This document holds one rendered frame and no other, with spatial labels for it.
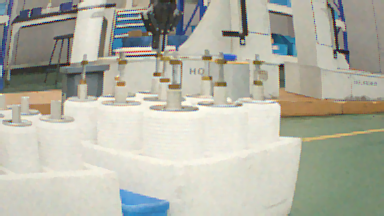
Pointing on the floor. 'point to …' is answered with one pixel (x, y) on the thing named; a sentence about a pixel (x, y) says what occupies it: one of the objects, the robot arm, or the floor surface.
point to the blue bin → (142, 204)
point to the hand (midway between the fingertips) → (159, 43)
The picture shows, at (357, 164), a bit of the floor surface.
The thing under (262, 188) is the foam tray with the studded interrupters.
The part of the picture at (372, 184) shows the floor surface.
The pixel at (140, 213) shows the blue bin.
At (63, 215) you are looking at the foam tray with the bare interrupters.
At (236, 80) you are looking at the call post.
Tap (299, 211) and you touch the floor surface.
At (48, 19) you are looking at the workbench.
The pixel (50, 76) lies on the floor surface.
